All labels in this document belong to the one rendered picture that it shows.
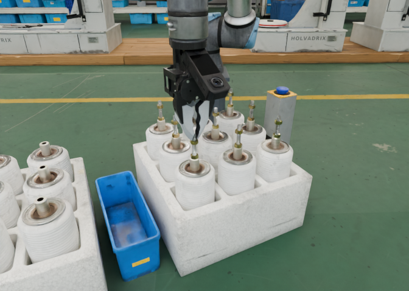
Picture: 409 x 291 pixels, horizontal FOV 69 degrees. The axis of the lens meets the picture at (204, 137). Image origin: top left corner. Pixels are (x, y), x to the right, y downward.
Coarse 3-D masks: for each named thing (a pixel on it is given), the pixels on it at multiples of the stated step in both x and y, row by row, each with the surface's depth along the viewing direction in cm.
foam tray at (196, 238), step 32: (160, 192) 73; (224, 192) 73; (256, 192) 73; (288, 192) 77; (160, 224) 81; (192, 224) 66; (224, 224) 71; (256, 224) 77; (288, 224) 84; (192, 256) 71; (224, 256) 76
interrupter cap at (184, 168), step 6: (186, 162) 71; (204, 162) 71; (180, 168) 69; (186, 168) 69; (204, 168) 69; (210, 168) 69; (186, 174) 67; (192, 174) 67; (198, 174) 67; (204, 174) 67
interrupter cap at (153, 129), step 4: (156, 124) 90; (168, 124) 90; (152, 128) 87; (156, 128) 88; (168, 128) 88; (172, 128) 88; (152, 132) 85; (156, 132) 86; (160, 132) 85; (164, 132) 86; (168, 132) 85
